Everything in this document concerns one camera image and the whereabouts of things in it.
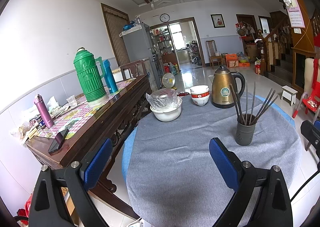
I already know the red plastic child chair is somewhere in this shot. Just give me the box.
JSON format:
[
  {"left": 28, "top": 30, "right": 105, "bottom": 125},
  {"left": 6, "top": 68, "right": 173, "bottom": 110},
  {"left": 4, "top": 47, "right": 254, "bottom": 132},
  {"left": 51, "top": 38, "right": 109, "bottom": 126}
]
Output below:
[{"left": 292, "top": 92, "right": 320, "bottom": 119}]

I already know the grey refrigerator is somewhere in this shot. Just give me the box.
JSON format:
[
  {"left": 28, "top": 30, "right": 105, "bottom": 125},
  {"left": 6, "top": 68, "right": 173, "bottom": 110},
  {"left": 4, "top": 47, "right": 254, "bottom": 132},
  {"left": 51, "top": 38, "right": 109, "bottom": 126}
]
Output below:
[{"left": 122, "top": 22, "right": 163, "bottom": 90}]

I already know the clear plastic bag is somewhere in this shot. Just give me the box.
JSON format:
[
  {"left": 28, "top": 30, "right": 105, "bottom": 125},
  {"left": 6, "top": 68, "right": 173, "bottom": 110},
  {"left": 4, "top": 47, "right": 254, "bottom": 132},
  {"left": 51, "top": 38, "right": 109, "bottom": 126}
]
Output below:
[{"left": 146, "top": 89, "right": 182, "bottom": 112}]

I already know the orange cardboard box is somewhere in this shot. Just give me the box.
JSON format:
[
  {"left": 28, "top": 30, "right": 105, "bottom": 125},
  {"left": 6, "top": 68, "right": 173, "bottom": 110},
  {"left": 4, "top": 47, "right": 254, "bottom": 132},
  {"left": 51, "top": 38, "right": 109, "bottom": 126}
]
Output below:
[{"left": 225, "top": 53, "right": 239, "bottom": 67}]

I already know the cream armchair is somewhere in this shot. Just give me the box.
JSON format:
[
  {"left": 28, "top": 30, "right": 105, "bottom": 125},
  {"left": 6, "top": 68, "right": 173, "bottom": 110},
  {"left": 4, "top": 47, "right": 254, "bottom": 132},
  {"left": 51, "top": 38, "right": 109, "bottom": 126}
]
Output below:
[{"left": 304, "top": 57, "right": 320, "bottom": 92}]

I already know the gold electric kettle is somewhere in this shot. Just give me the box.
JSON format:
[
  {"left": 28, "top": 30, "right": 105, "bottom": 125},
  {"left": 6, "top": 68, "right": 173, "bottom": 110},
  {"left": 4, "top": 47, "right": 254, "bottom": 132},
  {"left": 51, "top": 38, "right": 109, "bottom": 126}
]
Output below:
[{"left": 211, "top": 65, "right": 246, "bottom": 109}]

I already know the black smartphone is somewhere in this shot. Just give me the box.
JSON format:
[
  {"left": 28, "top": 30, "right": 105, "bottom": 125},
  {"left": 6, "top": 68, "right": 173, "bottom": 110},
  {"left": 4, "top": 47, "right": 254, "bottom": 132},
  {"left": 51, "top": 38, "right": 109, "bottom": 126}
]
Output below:
[{"left": 47, "top": 128, "right": 70, "bottom": 155}]

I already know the carved dark wooden sideboard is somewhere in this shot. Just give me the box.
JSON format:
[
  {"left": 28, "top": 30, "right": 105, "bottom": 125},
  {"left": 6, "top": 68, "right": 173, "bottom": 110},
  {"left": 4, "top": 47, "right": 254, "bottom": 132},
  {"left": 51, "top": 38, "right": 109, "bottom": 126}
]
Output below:
[{"left": 24, "top": 74, "right": 153, "bottom": 215}]

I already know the checked table runner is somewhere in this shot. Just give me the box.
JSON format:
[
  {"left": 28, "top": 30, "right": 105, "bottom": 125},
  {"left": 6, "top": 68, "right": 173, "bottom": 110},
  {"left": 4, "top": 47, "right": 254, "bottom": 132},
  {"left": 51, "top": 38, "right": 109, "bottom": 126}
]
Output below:
[{"left": 11, "top": 78, "right": 137, "bottom": 140}]

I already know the white bowl red band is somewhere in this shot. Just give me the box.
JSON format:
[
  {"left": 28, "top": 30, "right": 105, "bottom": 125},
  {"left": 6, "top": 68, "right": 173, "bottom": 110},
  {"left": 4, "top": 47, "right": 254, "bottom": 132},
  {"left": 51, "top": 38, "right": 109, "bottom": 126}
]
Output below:
[{"left": 190, "top": 92, "right": 210, "bottom": 107}]

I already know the black cable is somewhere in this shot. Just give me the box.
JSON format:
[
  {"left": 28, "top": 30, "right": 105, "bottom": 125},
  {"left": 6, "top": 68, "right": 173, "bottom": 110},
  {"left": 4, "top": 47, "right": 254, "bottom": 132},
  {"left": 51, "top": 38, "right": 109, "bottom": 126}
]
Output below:
[{"left": 290, "top": 167, "right": 320, "bottom": 201}]

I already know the brown wooden dining chair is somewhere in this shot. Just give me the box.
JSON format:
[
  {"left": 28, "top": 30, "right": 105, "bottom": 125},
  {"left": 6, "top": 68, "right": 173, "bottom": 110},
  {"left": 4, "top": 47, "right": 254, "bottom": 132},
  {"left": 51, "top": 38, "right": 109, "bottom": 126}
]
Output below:
[{"left": 206, "top": 40, "right": 222, "bottom": 69}]

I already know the plain white bowl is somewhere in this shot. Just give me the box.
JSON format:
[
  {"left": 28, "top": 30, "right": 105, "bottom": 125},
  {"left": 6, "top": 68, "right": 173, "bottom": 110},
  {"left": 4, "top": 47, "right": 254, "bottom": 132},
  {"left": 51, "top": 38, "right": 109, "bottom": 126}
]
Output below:
[{"left": 189, "top": 85, "right": 210, "bottom": 95}]

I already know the framed wall picture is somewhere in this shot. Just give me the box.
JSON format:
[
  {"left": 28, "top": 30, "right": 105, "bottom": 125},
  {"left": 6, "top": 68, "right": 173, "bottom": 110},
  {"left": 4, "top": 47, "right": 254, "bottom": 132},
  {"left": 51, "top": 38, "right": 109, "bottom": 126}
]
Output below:
[{"left": 211, "top": 14, "right": 226, "bottom": 28}]

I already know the wooden staircase railing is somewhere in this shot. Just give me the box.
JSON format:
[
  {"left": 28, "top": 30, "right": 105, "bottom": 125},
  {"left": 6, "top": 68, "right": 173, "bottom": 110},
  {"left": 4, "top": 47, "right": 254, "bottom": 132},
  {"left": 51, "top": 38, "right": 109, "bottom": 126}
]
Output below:
[{"left": 257, "top": 9, "right": 295, "bottom": 85}]

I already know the wooden chair with panel back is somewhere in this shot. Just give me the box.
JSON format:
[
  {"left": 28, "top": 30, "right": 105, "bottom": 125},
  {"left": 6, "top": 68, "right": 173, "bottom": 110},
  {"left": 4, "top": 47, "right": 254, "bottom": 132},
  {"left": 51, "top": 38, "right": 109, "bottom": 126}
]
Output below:
[{"left": 120, "top": 59, "right": 147, "bottom": 80}]

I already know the pink wall calendar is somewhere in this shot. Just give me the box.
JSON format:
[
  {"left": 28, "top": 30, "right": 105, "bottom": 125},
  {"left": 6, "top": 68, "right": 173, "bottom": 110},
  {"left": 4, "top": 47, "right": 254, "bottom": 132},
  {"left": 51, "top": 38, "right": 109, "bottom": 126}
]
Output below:
[{"left": 281, "top": 0, "right": 307, "bottom": 29}]

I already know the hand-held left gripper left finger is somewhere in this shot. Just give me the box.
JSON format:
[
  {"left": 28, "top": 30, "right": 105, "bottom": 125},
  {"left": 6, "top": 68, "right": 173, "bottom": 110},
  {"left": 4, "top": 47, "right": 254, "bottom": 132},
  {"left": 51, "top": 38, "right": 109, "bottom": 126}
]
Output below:
[{"left": 29, "top": 138, "right": 113, "bottom": 227}]

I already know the brown wooden door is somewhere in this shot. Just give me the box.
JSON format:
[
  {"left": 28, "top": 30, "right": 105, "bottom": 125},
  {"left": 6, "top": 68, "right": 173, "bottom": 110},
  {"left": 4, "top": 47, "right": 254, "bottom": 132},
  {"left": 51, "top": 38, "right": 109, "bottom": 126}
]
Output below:
[{"left": 101, "top": 3, "right": 130, "bottom": 67}]

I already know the purple drinking bottle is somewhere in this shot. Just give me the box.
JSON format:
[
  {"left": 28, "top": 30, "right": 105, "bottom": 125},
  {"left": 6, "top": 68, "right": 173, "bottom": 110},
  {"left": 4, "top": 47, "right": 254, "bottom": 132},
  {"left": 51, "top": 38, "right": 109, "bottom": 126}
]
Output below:
[{"left": 34, "top": 94, "right": 55, "bottom": 129}]

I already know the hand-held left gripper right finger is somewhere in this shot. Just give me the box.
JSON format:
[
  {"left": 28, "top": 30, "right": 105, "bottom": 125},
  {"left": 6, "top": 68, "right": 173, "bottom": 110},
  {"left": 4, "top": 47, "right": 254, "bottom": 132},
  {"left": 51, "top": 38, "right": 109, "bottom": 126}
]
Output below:
[{"left": 209, "top": 138, "right": 293, "bottom": 227}]

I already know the small white stool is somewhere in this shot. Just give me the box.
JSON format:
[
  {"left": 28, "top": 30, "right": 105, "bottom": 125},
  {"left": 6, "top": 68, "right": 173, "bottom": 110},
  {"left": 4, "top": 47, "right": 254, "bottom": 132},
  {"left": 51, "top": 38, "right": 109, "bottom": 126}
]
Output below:
[{"left": 280, "top": 86, "right": 298, "bottom": 106}]

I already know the white basin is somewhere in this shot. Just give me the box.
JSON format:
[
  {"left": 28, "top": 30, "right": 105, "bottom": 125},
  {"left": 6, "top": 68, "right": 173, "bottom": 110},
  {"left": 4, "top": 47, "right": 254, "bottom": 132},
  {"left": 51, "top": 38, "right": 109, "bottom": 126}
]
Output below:
[{"left": 150, "top": 97, "right": 182, "bottom": 122}]

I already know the round table with grey cloth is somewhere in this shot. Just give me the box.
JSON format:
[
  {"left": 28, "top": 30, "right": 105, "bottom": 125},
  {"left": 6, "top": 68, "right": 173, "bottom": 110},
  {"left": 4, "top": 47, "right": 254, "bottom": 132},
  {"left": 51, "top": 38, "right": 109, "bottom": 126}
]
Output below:
[{"left": 126, "top": 92, "right": 303, "bottom": 227}]

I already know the white chest freezer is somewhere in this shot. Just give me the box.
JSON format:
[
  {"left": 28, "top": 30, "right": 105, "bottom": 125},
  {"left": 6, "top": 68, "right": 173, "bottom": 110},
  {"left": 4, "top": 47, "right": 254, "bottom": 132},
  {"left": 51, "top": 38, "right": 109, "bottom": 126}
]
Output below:
[{"left": 112, "top": 66, "right": 123, "bottom": 80}]

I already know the green thermos flask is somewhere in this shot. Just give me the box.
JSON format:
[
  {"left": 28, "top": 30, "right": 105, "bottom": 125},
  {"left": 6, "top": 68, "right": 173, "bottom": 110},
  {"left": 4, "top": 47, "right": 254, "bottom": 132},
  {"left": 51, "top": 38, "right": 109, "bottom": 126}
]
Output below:
[{"left": 73, "top": 47, "right": 108, "bottom": 104}]

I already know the red scarf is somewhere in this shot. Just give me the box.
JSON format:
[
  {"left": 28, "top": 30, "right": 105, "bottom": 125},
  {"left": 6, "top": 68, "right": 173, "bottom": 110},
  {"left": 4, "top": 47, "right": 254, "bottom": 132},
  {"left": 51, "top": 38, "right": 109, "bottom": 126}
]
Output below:
[{"left": 311, "top": 58, "right": 320, "bottom": 90}]

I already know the red plastic bag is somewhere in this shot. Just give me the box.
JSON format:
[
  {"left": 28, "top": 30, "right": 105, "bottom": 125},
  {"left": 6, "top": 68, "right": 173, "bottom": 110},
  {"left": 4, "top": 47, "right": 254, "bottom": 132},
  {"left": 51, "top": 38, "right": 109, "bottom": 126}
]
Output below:
[{"left": 17, "top": 193, "right": 33, "bottom": 225}]

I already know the round white electric heater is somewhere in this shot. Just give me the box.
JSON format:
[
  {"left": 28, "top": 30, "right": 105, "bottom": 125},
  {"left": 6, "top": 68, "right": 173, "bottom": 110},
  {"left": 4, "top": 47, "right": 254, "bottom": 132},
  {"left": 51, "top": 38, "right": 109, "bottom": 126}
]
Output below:
[{"left": 162, "top": 73, "right": 175, "bottom": 89}]

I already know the blue thermos bottle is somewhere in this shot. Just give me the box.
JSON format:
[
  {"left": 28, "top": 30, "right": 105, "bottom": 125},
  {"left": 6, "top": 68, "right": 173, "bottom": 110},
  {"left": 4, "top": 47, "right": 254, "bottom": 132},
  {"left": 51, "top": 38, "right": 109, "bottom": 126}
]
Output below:
[{"left": 102, "top": 59, "right": 118, "bottom": 94}]

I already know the bunch of dark chopsticks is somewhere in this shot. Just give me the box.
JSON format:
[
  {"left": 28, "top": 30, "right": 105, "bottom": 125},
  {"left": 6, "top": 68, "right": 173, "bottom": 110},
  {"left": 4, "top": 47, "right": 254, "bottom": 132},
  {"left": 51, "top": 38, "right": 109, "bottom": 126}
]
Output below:
[{"left": 229, "top": 81, "right": 279, "bottom": 126}]

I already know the grey perforated chopstick holder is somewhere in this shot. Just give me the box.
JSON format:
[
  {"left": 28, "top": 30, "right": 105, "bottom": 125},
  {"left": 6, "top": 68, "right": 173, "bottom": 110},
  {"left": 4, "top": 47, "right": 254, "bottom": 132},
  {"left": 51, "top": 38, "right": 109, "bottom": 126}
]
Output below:
[{"left": 236, "top": 114, "right": 257, "bottom": 146}]

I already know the blue table cover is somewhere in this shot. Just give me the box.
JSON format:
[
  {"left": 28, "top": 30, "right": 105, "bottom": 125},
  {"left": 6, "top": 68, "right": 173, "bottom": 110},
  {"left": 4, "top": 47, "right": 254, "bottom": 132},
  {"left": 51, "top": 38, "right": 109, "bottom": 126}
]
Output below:
[{"left": 122, "top": 94, "right": 295, "bottom": 167}]

